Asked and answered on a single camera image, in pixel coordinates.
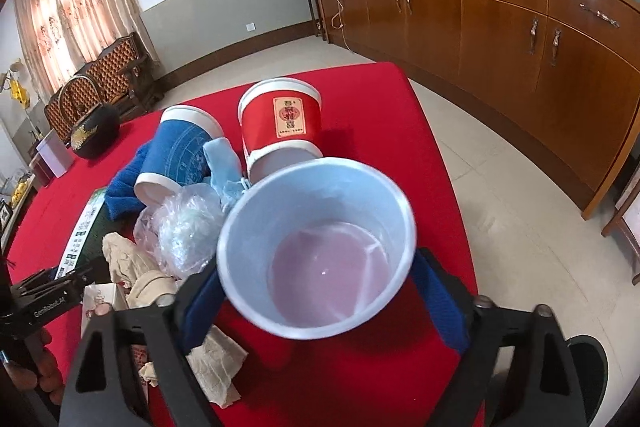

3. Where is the blue paper cup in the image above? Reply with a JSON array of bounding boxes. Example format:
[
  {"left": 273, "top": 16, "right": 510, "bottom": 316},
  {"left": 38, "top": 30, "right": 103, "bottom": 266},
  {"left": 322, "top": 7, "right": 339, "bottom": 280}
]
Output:
[{"left": 134, "top": 105, "right": 224, "bottom": 207}]

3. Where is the red paper cup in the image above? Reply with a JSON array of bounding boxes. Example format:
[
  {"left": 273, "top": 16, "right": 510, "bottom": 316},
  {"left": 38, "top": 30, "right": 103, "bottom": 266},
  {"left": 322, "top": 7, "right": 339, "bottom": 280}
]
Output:
[{"left": 238, "top": 77, "right": 322, "bottom": 184}]

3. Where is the black round trash bin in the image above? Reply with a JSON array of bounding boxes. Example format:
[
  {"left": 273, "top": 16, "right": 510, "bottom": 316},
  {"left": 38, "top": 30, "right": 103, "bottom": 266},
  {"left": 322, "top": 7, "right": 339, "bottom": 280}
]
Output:
[{"left": 491, "top": 334, "right": 611, "bottom": 427}]

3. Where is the person's left hand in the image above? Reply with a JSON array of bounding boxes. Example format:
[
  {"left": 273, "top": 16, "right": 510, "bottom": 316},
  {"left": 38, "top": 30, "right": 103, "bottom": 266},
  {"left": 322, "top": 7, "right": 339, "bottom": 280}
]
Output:
[{"left": 0, "top": 302, "right": 114, "bottom": 408}]

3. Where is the red white paper packet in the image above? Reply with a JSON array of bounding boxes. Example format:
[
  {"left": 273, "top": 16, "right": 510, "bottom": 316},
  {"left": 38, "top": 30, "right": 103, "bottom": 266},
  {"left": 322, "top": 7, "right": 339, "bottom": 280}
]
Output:
[{"left": 80, "top": 283, "right": 128, "bottom": 335}]

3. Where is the clear crumpled plastic bag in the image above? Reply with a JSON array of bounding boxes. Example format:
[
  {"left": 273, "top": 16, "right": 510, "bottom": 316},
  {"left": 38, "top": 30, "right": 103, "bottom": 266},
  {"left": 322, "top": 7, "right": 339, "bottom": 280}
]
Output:
[{"left": 134, "top": 183, "right": 226, "bottom": 280}]

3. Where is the crumpled beige paper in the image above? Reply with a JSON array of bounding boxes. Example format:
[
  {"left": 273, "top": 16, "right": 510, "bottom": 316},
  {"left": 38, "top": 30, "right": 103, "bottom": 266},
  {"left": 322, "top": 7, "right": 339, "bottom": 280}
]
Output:
[{"left": 102, "top": 233, "right": 247, "bottom": 409}]

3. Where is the green white carton box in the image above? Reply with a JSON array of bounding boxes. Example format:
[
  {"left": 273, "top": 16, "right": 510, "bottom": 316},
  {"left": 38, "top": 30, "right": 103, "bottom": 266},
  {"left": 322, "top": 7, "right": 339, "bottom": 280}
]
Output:
[{"left": 55, "top": 187, "right": 118, "bottom": 279}]

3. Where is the red tablecloth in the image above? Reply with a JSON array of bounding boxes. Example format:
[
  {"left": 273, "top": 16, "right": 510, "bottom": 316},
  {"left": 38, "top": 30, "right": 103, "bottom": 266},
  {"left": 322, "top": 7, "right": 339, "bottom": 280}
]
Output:
[{"left": 4, "top": 60, "right": 486, "bottom": 427}]

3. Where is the light blue crumpled tissue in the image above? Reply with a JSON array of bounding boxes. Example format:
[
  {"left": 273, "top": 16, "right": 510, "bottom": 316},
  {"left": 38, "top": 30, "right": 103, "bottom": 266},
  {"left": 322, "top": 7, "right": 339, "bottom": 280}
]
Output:
[{"left": 203, "top": 138, "right": 250, "bottom": 213}]

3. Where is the dark blue cloth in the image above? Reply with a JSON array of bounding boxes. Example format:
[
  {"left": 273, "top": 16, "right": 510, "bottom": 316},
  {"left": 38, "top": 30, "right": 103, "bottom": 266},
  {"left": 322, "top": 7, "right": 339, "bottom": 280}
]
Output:
[{"left": 104, "top": 142, "right": 151, "bottom": 221}]

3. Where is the black round teapot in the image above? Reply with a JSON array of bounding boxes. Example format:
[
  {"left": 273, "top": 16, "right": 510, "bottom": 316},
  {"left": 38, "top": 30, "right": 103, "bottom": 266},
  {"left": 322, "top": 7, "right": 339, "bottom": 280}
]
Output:
[{"left": 58, "top": 74, "right": 120, "bottom": 160}]

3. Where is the wooden side stand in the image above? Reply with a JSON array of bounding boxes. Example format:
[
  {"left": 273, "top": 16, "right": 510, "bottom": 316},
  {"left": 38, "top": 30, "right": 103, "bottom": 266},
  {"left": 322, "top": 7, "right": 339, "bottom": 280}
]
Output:
[{"left": 601, "top": 179, "right": 639, "bottom": 286}]

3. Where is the long wooden sideboard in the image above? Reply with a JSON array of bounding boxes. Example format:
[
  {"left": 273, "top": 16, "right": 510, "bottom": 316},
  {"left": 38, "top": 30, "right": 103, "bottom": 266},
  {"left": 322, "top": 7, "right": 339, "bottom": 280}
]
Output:
[{"left": 318, "top": 0, "right": 639, "bottom": 217}]

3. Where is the patterned window curtain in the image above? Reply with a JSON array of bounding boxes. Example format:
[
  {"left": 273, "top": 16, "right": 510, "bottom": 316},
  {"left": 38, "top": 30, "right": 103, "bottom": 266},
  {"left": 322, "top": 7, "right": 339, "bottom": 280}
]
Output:
[{"left": 13, "top": 0, "right": 158, "bottom": 101}]

